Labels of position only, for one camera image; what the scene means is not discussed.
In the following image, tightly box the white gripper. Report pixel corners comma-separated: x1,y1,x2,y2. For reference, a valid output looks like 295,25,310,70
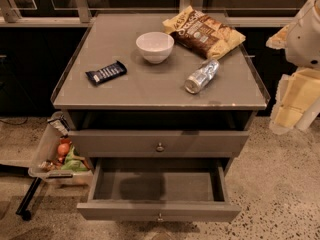
266,0,320,135

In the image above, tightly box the silver redbull can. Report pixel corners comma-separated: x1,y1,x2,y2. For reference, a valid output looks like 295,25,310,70
184,59,220,94

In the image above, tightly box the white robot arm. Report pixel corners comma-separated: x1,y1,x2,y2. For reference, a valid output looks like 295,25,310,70
266,0,320,135

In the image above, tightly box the grey drawer cabinet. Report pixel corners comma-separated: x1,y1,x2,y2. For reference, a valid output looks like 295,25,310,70
50,11,271,224

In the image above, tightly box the open grey middle drawer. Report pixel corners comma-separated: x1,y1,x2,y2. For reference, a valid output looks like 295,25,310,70
77,158,241,222

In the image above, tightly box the closed grey top drawer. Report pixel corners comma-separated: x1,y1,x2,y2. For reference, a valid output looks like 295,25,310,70
69,130,249,158

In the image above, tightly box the yellow brown chip bag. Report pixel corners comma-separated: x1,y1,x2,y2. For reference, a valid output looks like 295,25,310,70
162,6,246,60

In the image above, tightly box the white ceramic bowl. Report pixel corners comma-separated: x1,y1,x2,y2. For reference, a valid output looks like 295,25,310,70
136,32,174,64

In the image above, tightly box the dark blue snack bar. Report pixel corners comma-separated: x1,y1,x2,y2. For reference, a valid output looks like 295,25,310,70
86,61,127,85

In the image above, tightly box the green snack packet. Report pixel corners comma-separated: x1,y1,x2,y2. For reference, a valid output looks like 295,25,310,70
61,147,88,172

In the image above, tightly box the orange round fruit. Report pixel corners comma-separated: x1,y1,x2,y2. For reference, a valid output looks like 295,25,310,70
57,143,70,156

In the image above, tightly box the clear plastic side bin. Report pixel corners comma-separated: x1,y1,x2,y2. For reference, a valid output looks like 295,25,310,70
28,112,93,185

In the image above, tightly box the black wheeled stand leg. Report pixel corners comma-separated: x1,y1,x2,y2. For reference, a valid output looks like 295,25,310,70
16,177,42,221

